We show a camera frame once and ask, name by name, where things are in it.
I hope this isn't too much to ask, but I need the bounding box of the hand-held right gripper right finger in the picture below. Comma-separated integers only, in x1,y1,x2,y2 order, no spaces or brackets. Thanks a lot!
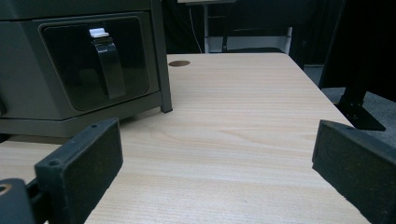
312,119,396,224

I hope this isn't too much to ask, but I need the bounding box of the black folding chair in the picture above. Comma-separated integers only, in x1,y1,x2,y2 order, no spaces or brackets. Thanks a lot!
222,26,286,54

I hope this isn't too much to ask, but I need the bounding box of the white floor cable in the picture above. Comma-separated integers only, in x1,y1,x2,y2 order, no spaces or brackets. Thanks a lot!
188,4,204,53

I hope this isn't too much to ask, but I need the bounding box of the brown round table grommet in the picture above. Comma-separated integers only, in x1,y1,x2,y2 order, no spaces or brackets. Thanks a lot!
168,60,191,68

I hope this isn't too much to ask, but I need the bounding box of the black stand with striped base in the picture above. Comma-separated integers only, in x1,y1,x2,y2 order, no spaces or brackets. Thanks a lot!
335,83,387,132

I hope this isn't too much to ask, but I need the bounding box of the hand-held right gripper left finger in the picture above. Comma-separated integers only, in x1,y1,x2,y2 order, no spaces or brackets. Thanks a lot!
34,117,124,224

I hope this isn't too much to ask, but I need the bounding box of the white metal desk frame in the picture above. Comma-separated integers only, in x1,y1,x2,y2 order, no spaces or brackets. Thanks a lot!
177,0,293,54

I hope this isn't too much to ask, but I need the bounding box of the black hexagonal tray device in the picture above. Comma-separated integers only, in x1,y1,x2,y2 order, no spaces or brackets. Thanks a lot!
0,0,174,145

